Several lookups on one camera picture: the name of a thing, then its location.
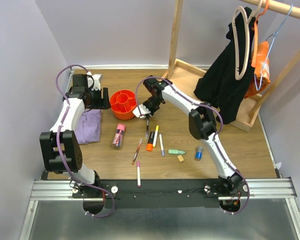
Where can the purple cloth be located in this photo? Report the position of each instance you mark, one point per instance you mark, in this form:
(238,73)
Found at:
(89,127)

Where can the aluminium rail frame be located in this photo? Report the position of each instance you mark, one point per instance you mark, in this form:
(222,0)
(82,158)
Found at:
(269,212)

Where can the orange garment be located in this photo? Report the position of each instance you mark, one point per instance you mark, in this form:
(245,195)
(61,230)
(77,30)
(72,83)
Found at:
(261,77)

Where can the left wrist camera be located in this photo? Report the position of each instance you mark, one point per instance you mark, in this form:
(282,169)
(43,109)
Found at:
(94,81)

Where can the pink capped white marker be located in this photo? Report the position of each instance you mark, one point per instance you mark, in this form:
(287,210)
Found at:
(138,170)

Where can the blue capped white marker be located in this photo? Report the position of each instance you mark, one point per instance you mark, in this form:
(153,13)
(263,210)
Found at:
(161,145)

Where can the orange round desk organizer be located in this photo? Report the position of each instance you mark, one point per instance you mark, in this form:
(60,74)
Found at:
(123,102)

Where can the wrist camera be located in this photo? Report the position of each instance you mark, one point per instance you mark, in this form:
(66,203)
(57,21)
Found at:
(140,109)
(94,81)

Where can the yellow capped white marker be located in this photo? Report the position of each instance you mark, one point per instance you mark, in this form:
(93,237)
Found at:
(155,135)

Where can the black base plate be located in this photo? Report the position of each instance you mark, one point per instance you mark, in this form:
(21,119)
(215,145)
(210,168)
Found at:
(160,193)

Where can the green stapler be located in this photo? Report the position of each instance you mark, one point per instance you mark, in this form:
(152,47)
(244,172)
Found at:
(176,152)

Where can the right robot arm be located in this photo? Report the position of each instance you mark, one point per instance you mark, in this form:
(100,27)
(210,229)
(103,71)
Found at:
(202,126)

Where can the blue wire hanger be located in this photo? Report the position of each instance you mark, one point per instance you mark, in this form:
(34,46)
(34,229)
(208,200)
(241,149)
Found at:
(271,39)

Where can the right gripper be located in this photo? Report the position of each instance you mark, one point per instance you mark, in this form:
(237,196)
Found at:
(150,115)

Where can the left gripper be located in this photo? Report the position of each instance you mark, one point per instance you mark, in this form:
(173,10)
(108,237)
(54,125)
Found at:
(102,103)

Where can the red pen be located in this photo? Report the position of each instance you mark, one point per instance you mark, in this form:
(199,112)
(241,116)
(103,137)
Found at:
(137,151)

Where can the wooden clothes rack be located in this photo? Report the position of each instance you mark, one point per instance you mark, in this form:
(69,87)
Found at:
(186,75)

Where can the tan eraser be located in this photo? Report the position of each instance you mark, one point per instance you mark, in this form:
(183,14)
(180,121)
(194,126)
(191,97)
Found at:
(180,158)

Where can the black garment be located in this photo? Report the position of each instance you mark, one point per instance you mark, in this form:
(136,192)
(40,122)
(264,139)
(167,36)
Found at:
(220,88)

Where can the orange hanger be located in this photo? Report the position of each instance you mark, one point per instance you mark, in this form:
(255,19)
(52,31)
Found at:
(256,34)

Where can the black orange highlighter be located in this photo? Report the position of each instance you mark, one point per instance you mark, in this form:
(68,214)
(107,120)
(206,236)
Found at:
(150,142)

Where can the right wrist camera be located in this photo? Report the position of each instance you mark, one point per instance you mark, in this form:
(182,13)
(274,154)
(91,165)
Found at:
(140,109)

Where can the pink lidded marker bottle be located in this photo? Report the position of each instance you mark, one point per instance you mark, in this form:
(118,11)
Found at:
(118,137)

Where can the dark purple pen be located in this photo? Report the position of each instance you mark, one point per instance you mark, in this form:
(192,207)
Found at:
(147,128)

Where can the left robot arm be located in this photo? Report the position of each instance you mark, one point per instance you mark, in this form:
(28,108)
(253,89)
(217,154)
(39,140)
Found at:
(60,149)

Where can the blue jar grey lid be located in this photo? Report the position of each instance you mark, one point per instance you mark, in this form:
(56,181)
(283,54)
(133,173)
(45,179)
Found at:
(199,153)

